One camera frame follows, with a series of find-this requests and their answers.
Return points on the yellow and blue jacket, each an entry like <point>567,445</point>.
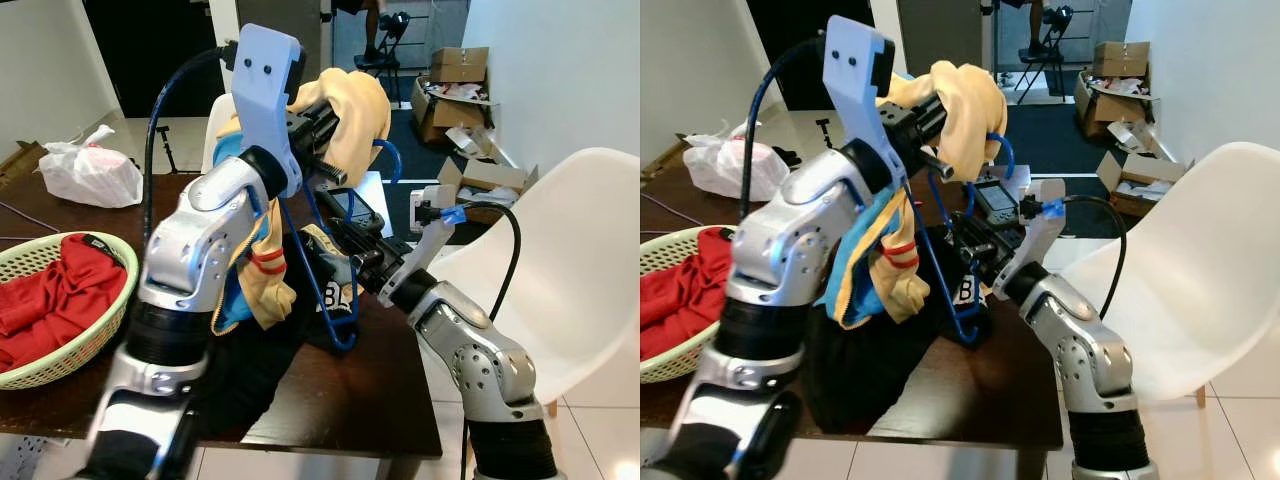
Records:
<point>350,120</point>
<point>965,110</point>

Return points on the blue plastic clothes hanger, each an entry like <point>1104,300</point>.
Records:
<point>965,338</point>
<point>340,347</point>

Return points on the black garment white print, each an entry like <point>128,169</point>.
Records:
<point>860,380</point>
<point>240,380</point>

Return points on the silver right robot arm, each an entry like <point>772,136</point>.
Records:
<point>1090,350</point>
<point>480,350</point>

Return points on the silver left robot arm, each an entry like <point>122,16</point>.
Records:
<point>190,250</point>
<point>790,240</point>

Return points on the black handheld game console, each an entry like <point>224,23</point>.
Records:
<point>995,200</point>
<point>360,210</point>

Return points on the black folding chair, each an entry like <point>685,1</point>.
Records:
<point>1040,57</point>
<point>375,62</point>

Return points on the grey tall cabinet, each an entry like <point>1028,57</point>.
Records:
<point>940,20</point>
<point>290,15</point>

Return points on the large open cardboard box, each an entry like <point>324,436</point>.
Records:
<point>1090,110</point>
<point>428,115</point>

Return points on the person legs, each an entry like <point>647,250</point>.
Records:
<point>372,30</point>
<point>1035,25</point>

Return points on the small open cardboard box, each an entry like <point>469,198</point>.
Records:
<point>1145,172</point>
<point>490,178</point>

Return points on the black tripod stand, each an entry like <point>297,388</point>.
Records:
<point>167,135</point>

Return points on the closed cardboard box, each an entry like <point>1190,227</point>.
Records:
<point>1120,60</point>
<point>460,65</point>

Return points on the white plastic bag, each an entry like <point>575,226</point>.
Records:
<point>90,175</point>
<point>730,170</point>

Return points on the flat brown cardboard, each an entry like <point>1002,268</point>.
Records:
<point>660,160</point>
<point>18,160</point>

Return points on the red garment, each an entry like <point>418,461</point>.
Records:
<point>680,300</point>
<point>50,300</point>

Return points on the pale green laundry basket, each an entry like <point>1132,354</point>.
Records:
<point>670,365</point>
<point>60,375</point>

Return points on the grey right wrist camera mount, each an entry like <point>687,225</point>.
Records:
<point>428,258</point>
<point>1040,245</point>

